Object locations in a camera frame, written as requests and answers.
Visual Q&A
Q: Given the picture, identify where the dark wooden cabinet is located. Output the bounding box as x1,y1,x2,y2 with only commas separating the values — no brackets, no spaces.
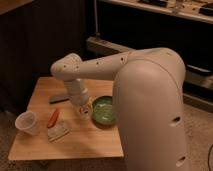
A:
0,0,85,114

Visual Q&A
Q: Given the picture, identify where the orange carrot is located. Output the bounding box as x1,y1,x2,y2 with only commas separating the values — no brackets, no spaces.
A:
47,109,60,128

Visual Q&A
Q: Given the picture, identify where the white paper cup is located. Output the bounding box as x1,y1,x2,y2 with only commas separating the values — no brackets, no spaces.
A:
15,111,39,136

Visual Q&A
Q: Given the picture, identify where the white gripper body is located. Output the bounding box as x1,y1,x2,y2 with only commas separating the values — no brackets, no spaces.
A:
68,87,89,106

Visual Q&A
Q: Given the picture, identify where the green bowl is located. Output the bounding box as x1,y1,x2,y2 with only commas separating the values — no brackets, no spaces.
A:
92,96,116,126

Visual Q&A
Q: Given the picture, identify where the beige sponge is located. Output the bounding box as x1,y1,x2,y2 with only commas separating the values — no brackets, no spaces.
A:
47,121,70,142

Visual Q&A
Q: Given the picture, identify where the wooden table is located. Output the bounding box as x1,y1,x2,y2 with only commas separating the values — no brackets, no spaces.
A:
8,77,123,160

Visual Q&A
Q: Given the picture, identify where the metal shelf unit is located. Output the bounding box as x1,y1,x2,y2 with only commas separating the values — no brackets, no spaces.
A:
85,0,213,113

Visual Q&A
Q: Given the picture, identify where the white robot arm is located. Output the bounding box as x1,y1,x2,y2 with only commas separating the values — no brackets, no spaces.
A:
51,48,189,171

